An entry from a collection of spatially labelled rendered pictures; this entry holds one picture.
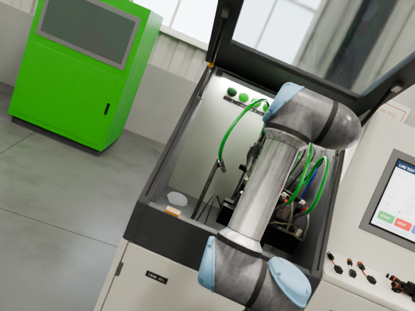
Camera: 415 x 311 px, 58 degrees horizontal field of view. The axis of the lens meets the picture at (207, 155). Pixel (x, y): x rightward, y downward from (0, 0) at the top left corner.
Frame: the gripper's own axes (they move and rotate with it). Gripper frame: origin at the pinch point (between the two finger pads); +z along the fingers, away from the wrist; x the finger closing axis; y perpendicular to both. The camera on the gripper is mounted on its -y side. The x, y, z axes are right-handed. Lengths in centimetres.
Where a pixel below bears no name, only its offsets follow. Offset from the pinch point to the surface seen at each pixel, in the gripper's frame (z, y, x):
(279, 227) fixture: 14.6, 3.3, 19.6
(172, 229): 22.5, 26.1, -19.6
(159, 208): 17.7, 25.5, -26.8
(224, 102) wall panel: -19.2, -28.0, -21.3
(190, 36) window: -41, -380, -103
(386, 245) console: 4, 1, 62
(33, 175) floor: 113, -137, -145
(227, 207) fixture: 14.8, 4.9, -3.1
